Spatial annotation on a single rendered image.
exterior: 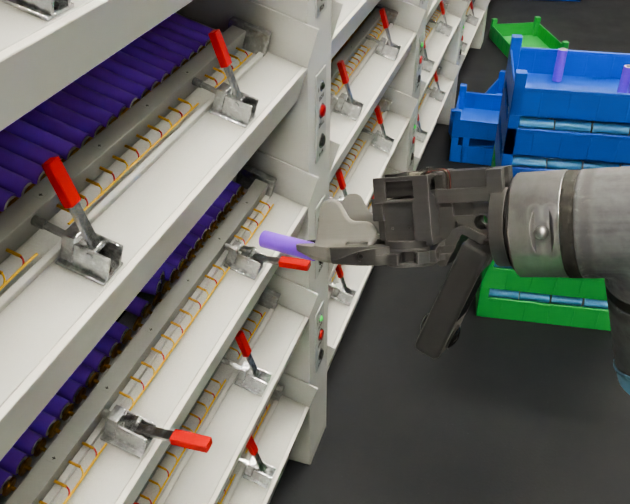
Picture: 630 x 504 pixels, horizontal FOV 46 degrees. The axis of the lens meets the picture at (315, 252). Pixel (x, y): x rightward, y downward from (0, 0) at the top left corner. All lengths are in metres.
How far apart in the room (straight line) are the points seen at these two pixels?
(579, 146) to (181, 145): 0.91
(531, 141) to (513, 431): 0.53
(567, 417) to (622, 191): 0.94
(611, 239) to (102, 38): 0.39
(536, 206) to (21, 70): 0.39
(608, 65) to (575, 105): 0.21
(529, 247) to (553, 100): 0.81
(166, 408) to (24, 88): 0.37
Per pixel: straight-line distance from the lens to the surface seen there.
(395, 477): 1.35
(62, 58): 0.48
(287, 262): 0.84
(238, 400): 0.98
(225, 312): 0.82
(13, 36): 0.45
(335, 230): 0.70
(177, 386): 0.74
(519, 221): 0.62
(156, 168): 0.68
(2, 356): 0.52
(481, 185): 0.67
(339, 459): 1.37
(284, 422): 1.21
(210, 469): 0.92
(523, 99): 1.40
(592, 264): 0.62
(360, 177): 1.42
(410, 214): 0.66
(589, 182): 0.62
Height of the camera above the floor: 1.07
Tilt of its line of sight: 36 degrees down
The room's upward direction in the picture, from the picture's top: straight up
